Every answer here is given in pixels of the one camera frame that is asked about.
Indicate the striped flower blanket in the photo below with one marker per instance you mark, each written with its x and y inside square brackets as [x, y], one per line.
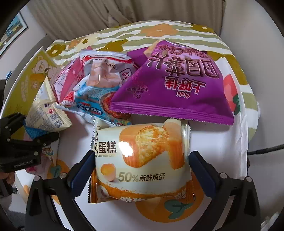
[177, 33]

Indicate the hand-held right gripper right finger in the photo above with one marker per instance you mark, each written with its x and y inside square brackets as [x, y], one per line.
[203, 174]

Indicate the black lamp stand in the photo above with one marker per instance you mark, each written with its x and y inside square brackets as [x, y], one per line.
[266, 150]

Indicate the red blue shrimp chip packet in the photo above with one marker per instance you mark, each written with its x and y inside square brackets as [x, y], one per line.
[97, 88]

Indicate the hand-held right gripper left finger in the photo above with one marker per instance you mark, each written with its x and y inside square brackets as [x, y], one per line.
[84, 171]

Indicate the cream small snack packet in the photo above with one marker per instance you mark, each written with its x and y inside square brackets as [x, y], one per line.
[47, 111]

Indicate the framed wall picture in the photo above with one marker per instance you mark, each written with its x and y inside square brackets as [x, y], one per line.
[12, 33]

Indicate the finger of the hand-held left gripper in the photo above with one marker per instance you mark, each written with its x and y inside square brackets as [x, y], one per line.
[13, 121]
[42, 137]

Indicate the beige curtain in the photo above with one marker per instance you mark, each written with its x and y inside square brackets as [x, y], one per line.
[124, 13]

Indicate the person's left hand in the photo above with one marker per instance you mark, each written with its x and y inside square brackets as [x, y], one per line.
[7, 177]

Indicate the cream orange cake packet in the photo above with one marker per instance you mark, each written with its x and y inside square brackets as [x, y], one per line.
[142, 160]

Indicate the light blue snack packet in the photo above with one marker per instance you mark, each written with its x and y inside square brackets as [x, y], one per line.
[33, 132]

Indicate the purple chip packet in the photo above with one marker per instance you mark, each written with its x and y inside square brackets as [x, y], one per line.
[175, 88]

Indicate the pink snack packet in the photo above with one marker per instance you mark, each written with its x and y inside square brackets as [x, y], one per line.
[66, 77]

